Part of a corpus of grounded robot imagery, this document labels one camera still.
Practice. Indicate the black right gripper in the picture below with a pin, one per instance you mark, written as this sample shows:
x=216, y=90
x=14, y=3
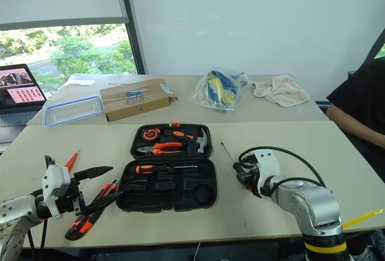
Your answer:
x=249, y=176

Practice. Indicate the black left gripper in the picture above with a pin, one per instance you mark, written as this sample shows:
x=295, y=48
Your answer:
x=70, y=198

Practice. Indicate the thin black shaft screwdriver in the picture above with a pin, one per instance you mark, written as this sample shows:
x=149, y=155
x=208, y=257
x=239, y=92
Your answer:
x=227, y=152

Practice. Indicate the slim orange test pen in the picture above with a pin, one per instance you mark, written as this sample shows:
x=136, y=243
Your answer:
x=72, y=160

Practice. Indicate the orange black utility knife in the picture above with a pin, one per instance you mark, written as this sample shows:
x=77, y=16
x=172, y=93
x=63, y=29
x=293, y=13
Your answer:
x=81, y=226

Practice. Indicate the black plastic tool case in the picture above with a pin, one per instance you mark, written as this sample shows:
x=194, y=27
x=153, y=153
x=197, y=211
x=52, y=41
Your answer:
x=168, y=201

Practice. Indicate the person's bare forearm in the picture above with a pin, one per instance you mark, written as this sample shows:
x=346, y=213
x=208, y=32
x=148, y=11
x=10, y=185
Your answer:
x=352, y=122

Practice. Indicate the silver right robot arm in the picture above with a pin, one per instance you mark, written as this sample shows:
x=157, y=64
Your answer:
x=316, y=204

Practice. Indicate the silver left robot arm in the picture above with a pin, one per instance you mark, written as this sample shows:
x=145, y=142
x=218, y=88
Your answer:
x=15, y=210

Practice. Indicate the thick orange black screwdriver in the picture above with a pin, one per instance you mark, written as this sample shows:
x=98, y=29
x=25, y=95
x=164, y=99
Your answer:
x=147, y=169

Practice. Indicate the orange black tape measure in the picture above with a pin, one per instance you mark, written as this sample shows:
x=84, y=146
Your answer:
x=149, y=134

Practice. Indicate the clear lid blue rim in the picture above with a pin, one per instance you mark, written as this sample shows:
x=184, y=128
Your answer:
x=72, y=112

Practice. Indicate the flat brown cardboard box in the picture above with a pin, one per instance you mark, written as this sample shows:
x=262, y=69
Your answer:
x=135, y=107

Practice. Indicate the clear bag blue yellow contents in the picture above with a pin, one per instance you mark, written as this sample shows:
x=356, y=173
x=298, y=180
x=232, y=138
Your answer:
x=216, y=89

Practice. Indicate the pale pink towel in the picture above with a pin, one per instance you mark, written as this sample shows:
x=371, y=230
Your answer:
x=285, y=91

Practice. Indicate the white paper sheets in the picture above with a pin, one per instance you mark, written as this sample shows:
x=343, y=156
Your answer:
x=79, y=82

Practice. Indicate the open laptop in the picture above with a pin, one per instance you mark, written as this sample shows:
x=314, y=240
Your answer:
x=18, y=92

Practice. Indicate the yellow plastic strip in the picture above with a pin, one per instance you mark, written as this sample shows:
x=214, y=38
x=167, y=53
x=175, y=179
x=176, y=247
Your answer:
x=364, y=216

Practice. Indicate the white blue shoe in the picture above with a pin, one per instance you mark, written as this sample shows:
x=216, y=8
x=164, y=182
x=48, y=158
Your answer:
x=374, y=246

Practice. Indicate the person in black shirt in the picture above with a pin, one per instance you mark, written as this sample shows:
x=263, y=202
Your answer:
x=367, y=92

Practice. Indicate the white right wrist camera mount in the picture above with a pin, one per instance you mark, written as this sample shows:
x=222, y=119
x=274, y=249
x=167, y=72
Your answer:
x=267, y=164

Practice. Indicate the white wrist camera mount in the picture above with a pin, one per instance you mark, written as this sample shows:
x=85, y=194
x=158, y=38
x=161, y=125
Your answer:
x=267, y=164
x=54, y=179

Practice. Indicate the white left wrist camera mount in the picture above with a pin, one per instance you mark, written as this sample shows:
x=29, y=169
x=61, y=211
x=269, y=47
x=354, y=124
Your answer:
x=54, y=179

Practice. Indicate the dark window frame post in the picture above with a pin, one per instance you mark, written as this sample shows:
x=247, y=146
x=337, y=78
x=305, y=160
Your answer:
x=132, y=32

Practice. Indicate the dark slanted window frame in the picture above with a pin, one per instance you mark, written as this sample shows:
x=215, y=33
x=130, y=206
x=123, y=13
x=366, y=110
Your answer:
x=373, y=52

